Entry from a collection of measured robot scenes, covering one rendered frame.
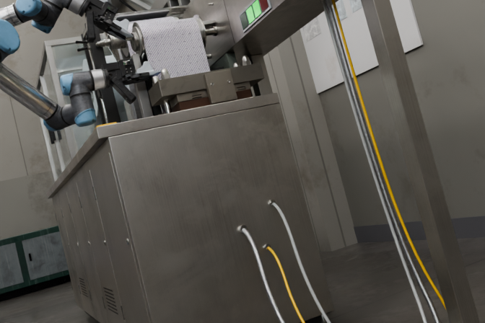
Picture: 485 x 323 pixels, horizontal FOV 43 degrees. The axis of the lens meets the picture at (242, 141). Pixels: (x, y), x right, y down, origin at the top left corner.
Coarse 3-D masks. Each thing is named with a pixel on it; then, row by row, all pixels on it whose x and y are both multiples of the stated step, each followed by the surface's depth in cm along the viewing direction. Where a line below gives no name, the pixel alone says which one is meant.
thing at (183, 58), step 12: (156, 48) 233; (168, 48) 235; (180, 48) 237; (192, 48) 239; (156, 60) 232; (168, 60) 234; (180, 60) 236; (192, 60) 238; (204, 60) 240; (168, 72) 233; (180, 72) 235; (192, 72) 237
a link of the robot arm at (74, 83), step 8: (80, 72) 220; (88, 72) 220; (64, 80) 215; (72, 80) 216; (80, 80) 217; (88, 80) 218; (64, 88) 216; (72, 88) 216; (80, 88) 217; (88, 88) 219
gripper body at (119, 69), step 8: (104, 64) 223; (112, 64) 224; (120, 64) 224; (128, 64) 225; (104, 72) 221; (112, 72) 224; (120, 72) 225; (128, 72) 226; (120, 80) 225; (128, 80) 224
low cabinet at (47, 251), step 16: (0, 240) 730; (16, 240) 737; (32, 240) 744; (48, 240) 752; (0, 256) 726; (16, 256) 733; (32, 256) 741; (48, 256) 749; (64, 256) 756; (0, 272) 723; (16, 272) 730; (32, 272) 738; (48, 272) 745; (64, 272) 753; (0, 288) 720; (16, 288) 728; (32, 288) 739
